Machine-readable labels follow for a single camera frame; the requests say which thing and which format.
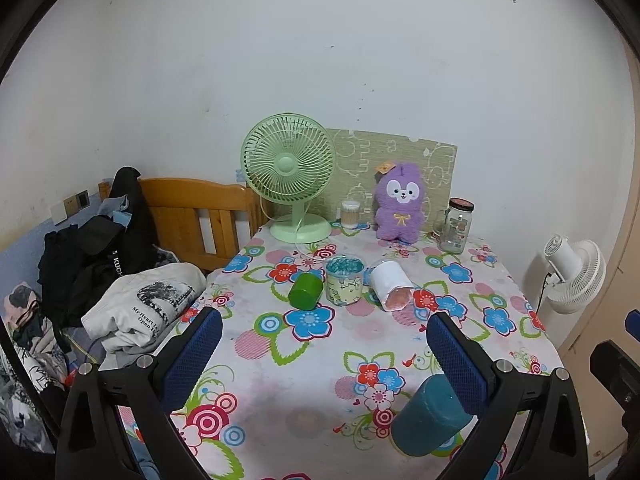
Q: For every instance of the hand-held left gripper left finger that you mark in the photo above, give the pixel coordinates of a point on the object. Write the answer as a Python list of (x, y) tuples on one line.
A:
[(192, 355)]

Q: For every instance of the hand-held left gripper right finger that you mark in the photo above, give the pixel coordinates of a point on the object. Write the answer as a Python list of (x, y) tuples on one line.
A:
[(457, 360)]

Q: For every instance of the teal cup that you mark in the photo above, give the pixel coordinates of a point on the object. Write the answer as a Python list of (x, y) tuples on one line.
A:
[(425, 420)]

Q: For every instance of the white cup with pink inside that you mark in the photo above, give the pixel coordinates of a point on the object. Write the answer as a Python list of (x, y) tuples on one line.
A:
[(390, 280)]

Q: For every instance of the green cup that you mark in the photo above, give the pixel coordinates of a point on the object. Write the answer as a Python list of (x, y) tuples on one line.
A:
[(306, 291)]

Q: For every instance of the clear cup with blue beads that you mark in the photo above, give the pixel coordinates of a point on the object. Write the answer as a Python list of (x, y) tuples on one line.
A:
[(345, 285)]

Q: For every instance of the white printed shirt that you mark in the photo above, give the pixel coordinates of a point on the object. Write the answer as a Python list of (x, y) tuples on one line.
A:
[(145, 305)]

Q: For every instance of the white fan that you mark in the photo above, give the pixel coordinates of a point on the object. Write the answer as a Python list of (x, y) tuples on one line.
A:
[(575, 280)]

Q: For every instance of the floral tablecloth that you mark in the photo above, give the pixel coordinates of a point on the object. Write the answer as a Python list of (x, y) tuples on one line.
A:
[(300, 370)]

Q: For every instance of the glass jar with lid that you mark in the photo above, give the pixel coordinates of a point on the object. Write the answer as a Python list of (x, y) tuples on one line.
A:
[(457, 227)]

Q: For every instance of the black jacket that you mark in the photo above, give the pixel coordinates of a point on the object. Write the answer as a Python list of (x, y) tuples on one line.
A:
[(100, 260)]

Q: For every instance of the wooden headboard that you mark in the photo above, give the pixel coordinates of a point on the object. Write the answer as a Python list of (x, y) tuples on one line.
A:
[(175, 210)]

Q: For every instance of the purple plush toy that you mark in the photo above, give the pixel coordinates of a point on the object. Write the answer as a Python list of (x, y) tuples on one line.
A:
[(400, 210)]

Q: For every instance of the grey blue garment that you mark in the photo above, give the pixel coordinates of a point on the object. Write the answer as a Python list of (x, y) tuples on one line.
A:
[(114, 210)]

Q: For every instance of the pile of patterned clothes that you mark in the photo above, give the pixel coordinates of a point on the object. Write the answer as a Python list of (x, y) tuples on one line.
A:
[(25, 360)]

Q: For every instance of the cotton swab jar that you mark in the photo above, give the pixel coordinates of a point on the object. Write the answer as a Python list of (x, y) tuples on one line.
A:
[(350, 216)]

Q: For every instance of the green desk fan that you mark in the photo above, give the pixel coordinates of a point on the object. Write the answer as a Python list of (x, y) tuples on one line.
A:
[(286, 165)]

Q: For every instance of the green patterned board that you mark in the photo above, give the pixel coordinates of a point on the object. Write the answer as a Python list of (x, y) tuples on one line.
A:
[(360, 160)]

